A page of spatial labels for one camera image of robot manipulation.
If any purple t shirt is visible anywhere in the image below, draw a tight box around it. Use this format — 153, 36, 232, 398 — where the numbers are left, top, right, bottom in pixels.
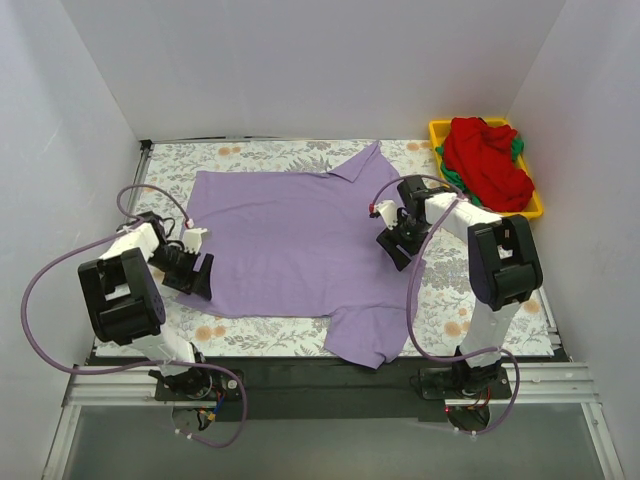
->
178, 143, 418, 368

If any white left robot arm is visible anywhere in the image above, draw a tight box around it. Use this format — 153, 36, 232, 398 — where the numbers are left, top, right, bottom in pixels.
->
78, 211, 214, 400

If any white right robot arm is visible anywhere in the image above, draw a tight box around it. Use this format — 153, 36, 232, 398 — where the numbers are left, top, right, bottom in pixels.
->
369, 175, 543, 399

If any floral patterned table mat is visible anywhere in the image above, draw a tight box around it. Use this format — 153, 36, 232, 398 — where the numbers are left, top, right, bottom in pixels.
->
136, 139, 561, 357

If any red t shirt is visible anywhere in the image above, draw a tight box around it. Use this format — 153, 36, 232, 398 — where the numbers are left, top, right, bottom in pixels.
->
436, 117, 534, 212

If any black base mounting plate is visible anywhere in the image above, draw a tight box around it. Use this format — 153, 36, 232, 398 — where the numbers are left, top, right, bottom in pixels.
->
154, 355, 514, 424

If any green t shirt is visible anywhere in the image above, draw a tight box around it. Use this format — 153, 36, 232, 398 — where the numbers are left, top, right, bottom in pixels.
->
440, 136, 525, 207

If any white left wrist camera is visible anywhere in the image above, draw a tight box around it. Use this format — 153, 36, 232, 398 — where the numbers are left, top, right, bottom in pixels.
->
181, 219, 210, 255

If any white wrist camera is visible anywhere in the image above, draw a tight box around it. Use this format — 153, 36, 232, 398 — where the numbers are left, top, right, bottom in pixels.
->
369, 200, 398, 230
181, 219, 210, 255

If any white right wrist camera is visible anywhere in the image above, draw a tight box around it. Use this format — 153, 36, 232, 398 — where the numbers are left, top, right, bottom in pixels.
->
369, 200, 398, 230

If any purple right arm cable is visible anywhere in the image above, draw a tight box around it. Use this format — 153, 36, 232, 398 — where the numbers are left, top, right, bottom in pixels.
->
368, 174, 521, 437

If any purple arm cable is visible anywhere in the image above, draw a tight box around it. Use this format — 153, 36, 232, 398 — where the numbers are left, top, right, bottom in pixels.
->
368, 174, 521, 437
20, 183, 251, 449

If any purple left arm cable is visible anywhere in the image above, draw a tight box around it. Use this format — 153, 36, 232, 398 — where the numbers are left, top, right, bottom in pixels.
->
20, 183, 251, 449

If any aluminium frame rail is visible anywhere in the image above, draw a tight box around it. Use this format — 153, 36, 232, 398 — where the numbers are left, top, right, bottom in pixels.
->
47, 359, 624, 479

